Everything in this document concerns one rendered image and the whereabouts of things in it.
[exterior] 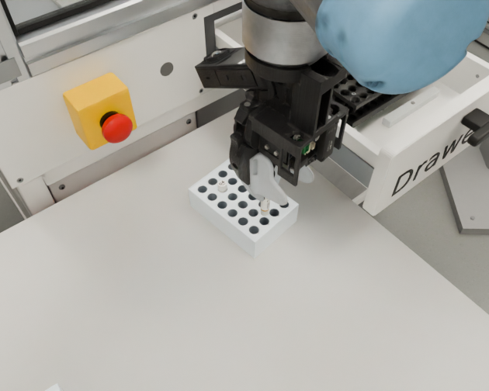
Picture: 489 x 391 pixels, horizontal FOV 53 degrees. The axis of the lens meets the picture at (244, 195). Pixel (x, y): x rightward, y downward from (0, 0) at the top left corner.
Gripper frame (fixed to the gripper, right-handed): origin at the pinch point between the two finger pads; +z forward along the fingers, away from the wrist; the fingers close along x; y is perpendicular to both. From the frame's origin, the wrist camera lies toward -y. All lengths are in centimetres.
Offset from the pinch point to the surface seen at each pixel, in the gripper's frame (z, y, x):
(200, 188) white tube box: 7.2, -9.5, -1.7
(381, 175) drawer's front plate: -2.9, 10.2, 8.3
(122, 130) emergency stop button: -1.4, -17.8, -6.6
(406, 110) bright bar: 1.5, 4.3, 24.8
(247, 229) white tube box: 6.6, 0.0, -2.4
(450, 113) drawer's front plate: -6.5, 11.7, 18.5
